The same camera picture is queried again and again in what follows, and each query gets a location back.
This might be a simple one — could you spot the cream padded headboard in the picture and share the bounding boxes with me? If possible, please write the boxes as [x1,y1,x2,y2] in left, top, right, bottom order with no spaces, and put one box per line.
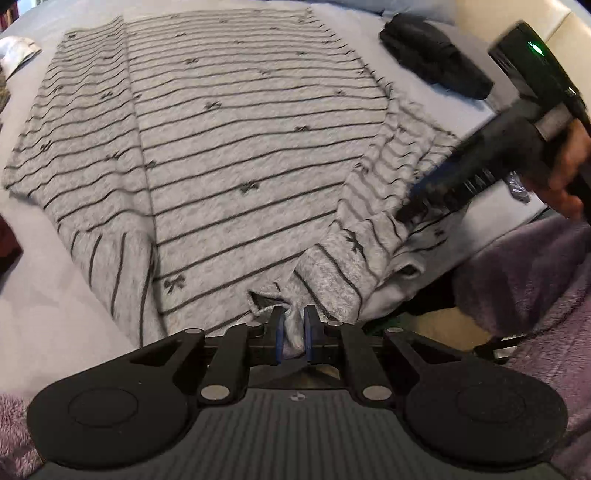
[455,0,580,47]

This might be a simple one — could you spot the black sweatshirt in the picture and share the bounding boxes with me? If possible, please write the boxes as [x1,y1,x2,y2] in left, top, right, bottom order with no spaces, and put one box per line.
[385,13,496,100]

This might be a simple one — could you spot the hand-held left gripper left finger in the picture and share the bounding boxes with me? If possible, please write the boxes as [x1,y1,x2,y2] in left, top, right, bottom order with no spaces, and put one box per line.
[124,305,284,402]

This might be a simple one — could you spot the person's right hand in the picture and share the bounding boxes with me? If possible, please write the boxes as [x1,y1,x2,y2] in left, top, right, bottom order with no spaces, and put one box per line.
[531,117,591,222]

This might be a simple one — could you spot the black jeans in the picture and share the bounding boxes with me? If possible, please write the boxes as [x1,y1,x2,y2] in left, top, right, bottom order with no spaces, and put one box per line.
[379,23,444,86]

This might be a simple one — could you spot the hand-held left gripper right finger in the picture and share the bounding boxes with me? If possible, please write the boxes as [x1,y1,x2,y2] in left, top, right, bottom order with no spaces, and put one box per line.
[303,305,467,402]

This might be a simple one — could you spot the white garment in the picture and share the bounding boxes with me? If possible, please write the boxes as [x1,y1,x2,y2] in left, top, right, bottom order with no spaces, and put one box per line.
[0,36,38,79]

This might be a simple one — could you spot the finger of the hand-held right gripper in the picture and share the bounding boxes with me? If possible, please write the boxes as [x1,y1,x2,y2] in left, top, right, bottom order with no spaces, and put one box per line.
[394,148,463,225]

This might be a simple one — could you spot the grey striped bow-print top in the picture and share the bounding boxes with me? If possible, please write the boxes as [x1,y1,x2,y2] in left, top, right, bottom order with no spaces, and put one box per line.
[2,7,467,361]

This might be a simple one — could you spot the purple fleece robe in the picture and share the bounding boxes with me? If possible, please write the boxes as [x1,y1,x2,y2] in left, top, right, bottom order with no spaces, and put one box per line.
[0,215,591,480]

